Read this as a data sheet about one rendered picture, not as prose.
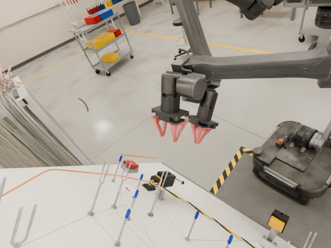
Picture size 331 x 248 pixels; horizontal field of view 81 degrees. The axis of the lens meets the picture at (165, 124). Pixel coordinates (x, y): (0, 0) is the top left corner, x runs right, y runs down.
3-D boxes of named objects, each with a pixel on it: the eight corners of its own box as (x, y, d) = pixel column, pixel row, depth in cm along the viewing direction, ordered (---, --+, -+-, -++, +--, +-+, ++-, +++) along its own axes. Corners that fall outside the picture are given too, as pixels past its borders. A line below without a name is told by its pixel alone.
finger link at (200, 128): (196, 146, 71) (203, 122, 69) (182, 139, 76) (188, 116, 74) (207, 145, 76) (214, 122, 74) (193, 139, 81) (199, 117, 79)
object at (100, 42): (121, 56, 486) (101, 9, 414) (135, 57, 456) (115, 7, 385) (91, 77, 440) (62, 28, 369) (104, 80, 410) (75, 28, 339)
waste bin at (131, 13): (144, 20, 673) (138, 0, 632) (135, 26, 652) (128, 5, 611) (135, 20, 700) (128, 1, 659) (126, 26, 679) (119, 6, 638)
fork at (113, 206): (109, 205, 54) (124, 159, 53) (114, 204, 56) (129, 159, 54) (113, 210, 53) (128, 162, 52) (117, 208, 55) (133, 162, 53)
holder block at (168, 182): (172, 186, 70) (176, 176, 69) (161, 187, 66) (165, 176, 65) (164, 180, 73) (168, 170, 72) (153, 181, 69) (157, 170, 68)
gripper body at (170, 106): (176, 123, 54) (177, 97, 51) (150, 113, 60) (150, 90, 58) (189, 117, 59) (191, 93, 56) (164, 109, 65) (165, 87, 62)
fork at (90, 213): (85, 212, 49) (102, 160, 47) (92, 210, 50) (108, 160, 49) (89, 217, 47) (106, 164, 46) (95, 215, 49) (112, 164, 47)
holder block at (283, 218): (281, 236, 72) (291, 212, 71) (275, 249, 62) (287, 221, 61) (268, 228, 74) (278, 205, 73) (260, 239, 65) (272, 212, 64)
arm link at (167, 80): (170, 69, 58) (157, 71, 54) (189, 72, 54) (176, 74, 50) (169, 92, 61) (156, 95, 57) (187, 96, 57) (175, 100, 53)
